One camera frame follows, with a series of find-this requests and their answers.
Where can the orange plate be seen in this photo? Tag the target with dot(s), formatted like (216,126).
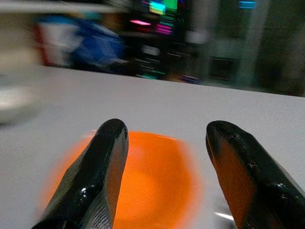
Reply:
(157,179)

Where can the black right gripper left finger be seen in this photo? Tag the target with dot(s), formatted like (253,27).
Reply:
(95,171)

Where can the white bowl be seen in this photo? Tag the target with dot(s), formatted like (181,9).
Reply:
(14,105)

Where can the dark cabinet with lights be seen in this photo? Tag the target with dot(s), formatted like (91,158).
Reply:
(152,59)

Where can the white counter ledge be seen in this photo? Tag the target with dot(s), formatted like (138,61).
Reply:
(59,6)

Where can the blue bag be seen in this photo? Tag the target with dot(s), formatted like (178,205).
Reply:
(100,45)

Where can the red and white box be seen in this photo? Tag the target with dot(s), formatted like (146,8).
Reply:
(54,40)

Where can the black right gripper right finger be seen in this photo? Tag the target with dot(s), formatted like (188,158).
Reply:
(257,186)

